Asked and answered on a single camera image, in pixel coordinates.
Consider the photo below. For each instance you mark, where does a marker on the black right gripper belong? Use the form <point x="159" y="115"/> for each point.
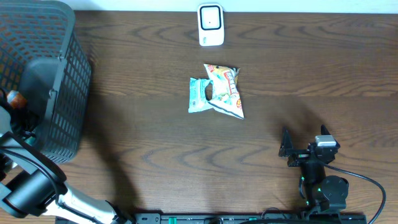
<point x="299" y="155"/>

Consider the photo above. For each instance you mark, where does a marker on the teal white snack packet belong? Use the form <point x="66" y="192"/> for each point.
<point x="197" y="97"/>

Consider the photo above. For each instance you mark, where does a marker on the small orange candy box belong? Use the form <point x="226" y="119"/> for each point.
<point x="16" y="100"/>

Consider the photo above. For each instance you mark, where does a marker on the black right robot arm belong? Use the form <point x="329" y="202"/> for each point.
<point x="322" y="193"/>

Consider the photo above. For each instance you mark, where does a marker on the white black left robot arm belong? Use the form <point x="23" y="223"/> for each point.
<point x="42" y="189"/>

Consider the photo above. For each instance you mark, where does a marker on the white barcode scanner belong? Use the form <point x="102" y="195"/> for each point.
<point x="210" y="25"/>

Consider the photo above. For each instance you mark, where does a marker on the dark grey plastic basket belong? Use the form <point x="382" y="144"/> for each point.
<point x="42" y="59"/>

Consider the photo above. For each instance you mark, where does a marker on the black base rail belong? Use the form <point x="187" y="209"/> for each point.
<point x="157" y="218"/>

